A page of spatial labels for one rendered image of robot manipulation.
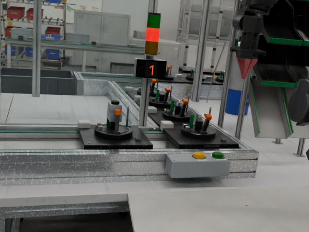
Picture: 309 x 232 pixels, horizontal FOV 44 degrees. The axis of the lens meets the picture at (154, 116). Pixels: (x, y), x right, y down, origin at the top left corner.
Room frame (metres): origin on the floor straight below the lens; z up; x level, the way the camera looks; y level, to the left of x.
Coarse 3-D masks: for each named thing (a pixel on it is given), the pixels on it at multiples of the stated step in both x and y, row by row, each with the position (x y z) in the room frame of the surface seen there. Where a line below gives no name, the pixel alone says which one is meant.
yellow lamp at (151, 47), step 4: (148, 44) 1.49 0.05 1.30; (152, 44) 1.49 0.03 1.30; (156, 44) 1.50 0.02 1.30; (148, 48) 1.49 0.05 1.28; (152, 48) 1.49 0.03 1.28; (156, 48) 1.50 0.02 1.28; (144, 52) 1.51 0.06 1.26; (148, 52) 1.49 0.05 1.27; (152, 52) 1.49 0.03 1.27; (156, 52) 1.50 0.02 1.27
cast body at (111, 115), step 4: (112, 100) 1.36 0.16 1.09; (116, 100) 1.37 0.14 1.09; (108, 104) 1.37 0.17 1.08; (112, 104) 1.34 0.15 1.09; (116, 104) 1.34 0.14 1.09; (120, 104) 1.35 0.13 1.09; (108, 108) 1.36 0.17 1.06; (112, 108) 1.34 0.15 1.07; (116, 108) 1.34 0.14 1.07; (120, 108) 1.34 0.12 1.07; (108, 112) 1.36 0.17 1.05; (112, 112) 1.34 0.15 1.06; (108, 116) 1.35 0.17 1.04; (112, 116) 1.32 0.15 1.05; (120, 116) 1.33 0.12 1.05; (112, 120) 1.32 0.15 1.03; (120, 120) 1.33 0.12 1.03
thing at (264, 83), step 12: (264, 48) 1.71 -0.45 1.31; (276, 48) 1.67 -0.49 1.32; (264, 60) 1.63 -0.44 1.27; (276, 60) 1.65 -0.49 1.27; (264, 72) 1.54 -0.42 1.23; (276, 72) 1.56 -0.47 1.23; (288, 72) 1.53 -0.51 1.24; (264, 84) 1.45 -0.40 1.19; (276, 84) 1.46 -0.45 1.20; (288, 84) 1.46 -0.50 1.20
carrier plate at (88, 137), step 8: (80, 128) 1.39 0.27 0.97; (88, 128) 1.40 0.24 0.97; (136, 128) 1.46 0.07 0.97; (80, 136) 1.31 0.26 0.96; (88, 136) 1.30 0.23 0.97; (96, 136) 1.31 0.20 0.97; (136, 136) 1.36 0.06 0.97; (144, 136) 1.37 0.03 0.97; (88, 144) 1.22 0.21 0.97; (96, 144) 1.23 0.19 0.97; (104, 144) 1.24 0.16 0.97; (112, 144) 1.24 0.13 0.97; (120, 144) 1.25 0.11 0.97; (128, 144) 1.26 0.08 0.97; (136, 144) 1.27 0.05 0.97; (144, 144) 1.28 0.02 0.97; (152, 144) 1.29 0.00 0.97
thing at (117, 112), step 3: (114, 111) 1.31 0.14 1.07; (117, 111) 1.30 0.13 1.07; (120, 111) 1.30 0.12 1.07; (117, 114) 1.30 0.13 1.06; (120, 114) 1.30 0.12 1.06; (117, 117) 1.30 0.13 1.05; (117, 120) 1.30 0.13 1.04; (117, 123) 1.30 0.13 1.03; (114, 126) 1.31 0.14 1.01; (117, 126) 1.30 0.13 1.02; (114, 129) 1.30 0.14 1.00; (117, 129) 1.30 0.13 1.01
